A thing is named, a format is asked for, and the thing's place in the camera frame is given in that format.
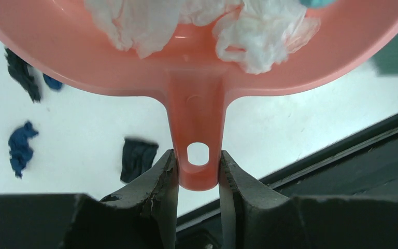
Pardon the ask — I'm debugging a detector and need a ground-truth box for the white paper scrap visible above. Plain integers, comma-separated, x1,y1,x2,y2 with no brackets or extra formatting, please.
84,1,321,74

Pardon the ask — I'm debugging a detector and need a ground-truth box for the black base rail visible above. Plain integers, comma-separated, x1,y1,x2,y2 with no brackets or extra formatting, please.
176,114,398,248

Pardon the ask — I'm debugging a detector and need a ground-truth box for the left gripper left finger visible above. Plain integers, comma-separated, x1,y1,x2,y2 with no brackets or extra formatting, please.
100,149,179,248

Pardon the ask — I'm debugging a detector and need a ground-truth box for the pink plastic dustpan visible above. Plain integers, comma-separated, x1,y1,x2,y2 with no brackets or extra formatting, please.
0,1,398,191

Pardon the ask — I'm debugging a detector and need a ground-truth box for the black paper scrap near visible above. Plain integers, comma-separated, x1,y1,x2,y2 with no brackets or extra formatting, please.
120,137,159,184

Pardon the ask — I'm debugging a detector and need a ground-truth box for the light blue paper scrap right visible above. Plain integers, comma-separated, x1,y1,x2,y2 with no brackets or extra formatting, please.
299,0,336,9

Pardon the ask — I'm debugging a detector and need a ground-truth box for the dark blue paper scrap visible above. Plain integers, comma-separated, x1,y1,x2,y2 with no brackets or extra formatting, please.
8,121,39,178
42,74,63,91

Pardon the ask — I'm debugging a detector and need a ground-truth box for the black paper scrap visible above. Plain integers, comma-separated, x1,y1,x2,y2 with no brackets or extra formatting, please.
120,137,159,184
5,47,41,102

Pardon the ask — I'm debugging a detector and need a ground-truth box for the dark blue paper scrap far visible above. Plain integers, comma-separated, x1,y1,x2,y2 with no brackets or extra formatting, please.
42,74,63,91

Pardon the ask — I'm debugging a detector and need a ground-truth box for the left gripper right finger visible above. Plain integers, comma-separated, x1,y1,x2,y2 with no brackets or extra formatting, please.
219,150,289,248

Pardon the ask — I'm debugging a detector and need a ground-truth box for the dark blue paper scrap near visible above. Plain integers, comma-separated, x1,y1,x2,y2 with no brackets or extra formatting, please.
8,121,39,178

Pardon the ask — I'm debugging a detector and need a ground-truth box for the black paper scrap far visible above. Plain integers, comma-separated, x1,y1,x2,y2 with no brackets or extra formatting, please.
5,47,41,102

